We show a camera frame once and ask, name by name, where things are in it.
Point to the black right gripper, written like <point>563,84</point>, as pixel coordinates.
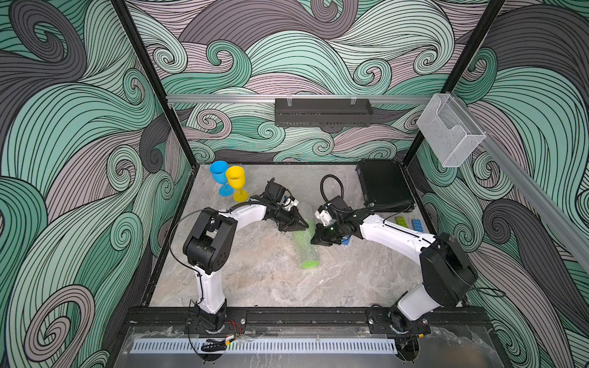
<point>320,238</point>

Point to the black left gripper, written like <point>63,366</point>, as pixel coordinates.
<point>293,224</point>

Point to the clear bubble wrap sheet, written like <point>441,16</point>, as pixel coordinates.
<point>306,246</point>

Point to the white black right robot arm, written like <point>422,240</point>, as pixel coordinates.
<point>447,272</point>

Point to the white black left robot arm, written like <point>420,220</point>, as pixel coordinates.
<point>210,242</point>

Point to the yellow plastic wine glass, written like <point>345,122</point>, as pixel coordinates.
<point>236,179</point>

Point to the blue plastic wine glass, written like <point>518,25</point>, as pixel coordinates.
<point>218,171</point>

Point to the black hard case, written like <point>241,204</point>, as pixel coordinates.
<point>384,186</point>

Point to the green toy brick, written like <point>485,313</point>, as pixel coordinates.
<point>400,220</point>

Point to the blue toy brick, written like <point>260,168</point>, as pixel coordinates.
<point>417,225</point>

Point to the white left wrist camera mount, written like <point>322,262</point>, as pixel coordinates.
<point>291,202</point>

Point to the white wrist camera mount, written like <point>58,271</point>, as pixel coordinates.
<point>291,202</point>
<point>324,217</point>

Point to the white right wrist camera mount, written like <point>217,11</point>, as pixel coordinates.
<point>324,217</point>

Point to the black wall tray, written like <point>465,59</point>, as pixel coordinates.
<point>328,113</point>

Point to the clear acrylic wall box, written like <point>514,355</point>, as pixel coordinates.
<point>450,129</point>

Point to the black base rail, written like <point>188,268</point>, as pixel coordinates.
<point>248,320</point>

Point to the white slotted cable duct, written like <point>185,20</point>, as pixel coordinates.
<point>272,345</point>

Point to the black frame post right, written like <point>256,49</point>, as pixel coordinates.
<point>473,44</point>

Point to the black frame post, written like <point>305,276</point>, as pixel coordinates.
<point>140,50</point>
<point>473,44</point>

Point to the black frame post left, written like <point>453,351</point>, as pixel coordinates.
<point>140,50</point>

